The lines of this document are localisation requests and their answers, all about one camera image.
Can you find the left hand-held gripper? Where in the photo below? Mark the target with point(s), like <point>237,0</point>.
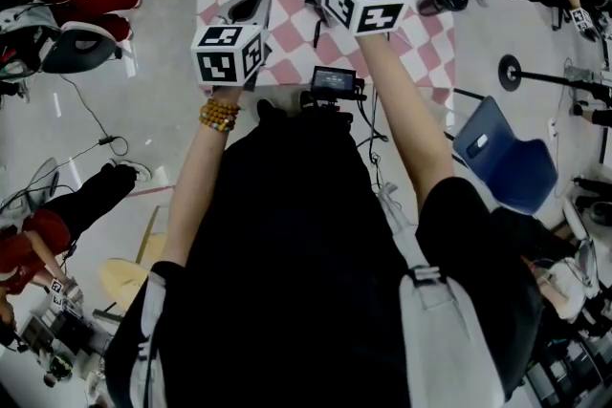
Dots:
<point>225,62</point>

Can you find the person's right forearm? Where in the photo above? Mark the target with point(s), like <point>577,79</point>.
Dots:
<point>406,119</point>

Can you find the person's left forearm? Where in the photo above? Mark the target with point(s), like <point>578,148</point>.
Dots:
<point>193,186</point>

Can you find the person's black shoe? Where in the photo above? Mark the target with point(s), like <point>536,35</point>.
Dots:
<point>268,109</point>

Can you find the small black monitor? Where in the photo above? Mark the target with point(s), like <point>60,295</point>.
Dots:
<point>334,80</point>

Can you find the black and white chair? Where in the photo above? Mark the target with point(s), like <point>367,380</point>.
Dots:
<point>79,47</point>

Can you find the black round-base stand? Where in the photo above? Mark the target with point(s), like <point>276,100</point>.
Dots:
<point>509,71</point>

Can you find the person's black clothing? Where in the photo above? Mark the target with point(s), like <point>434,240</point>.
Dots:
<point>287,253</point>

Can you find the blue plastic chair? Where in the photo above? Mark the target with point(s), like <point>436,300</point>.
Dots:
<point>507,162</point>

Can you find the yellow wooden stool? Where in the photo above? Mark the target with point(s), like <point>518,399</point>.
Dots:
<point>125,277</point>

